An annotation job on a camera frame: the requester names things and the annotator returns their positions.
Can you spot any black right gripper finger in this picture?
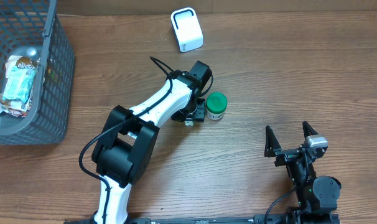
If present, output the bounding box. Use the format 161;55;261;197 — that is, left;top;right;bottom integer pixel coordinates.
264;126;281;157
302;121;318;139

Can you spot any green lid Knorr jar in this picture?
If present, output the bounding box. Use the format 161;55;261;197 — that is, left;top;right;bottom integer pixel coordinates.
205;92;228;120

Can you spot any teal pack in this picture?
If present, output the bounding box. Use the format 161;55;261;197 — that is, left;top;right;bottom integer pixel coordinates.
2;66;37;104

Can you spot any clear bottle silver cap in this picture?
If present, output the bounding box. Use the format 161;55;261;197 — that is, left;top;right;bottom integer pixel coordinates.
11;46;42;61

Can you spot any colourful snack packet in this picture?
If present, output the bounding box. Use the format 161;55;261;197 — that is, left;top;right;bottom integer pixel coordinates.
0;94;32;118

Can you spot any brown white snack bag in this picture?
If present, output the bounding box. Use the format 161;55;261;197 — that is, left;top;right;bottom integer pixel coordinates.
5;55;37;80

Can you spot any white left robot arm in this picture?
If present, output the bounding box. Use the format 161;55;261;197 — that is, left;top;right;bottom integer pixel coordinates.
90;58;213;223

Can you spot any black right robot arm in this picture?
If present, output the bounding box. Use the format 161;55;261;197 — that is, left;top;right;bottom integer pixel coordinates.
261;121;342;224

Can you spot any white barcode scanner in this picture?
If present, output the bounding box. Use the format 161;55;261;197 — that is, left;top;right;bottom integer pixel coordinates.
170;7;203;53

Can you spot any grey plastic shopping basket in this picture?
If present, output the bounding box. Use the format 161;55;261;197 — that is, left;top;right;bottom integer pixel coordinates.
0;1;75;145

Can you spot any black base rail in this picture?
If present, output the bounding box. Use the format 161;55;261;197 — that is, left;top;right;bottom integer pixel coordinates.
64;215;341;224

